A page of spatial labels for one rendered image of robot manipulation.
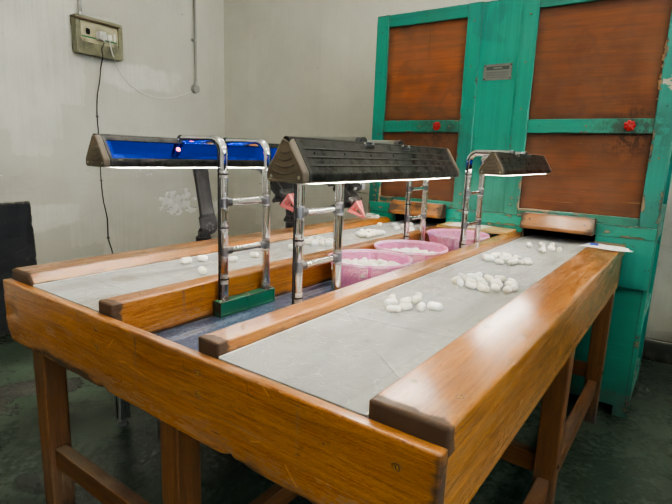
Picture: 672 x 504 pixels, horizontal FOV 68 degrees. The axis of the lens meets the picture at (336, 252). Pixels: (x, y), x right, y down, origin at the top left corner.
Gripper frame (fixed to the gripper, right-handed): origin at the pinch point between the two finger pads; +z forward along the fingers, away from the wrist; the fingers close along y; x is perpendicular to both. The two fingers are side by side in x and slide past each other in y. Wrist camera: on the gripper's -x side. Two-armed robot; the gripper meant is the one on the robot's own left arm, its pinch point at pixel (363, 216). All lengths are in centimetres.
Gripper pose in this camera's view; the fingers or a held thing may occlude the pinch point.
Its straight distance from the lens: 226.3
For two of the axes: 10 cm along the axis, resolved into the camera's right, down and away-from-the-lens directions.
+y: 5.9, -1.4, 8.0
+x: -5.5, 6.5, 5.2
